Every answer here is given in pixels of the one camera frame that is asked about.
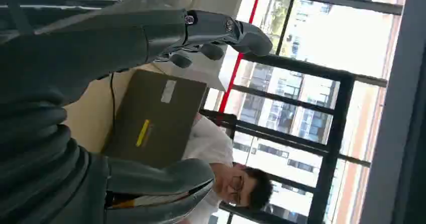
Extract person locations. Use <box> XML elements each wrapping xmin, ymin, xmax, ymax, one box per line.
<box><xmin>179</xmin><ymin>114</ymin><xmax>275</xmax><ymax>224</ymax></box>

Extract red barrier strip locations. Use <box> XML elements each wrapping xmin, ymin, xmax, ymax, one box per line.
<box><xmin>217</xmin><ymin>0</ymin><xmax>265</xmax><ymax>116</ymax></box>

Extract grey laptop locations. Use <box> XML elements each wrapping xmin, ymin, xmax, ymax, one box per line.
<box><xmin>102</xmin><ymin>68</ymin><xmax>208</xmax><ymax>170</ymax></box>

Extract black laptop cable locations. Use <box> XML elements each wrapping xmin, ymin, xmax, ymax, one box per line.
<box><xmin>108</xmin><ymin>71</ymin><xmax>117</xmax><ymax>133</ymax></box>

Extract black window frame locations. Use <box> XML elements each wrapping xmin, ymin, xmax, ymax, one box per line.
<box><xmin>199</xmin><ymin>0</ymin><xmax>405</xmax><ymax>224</ymax></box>

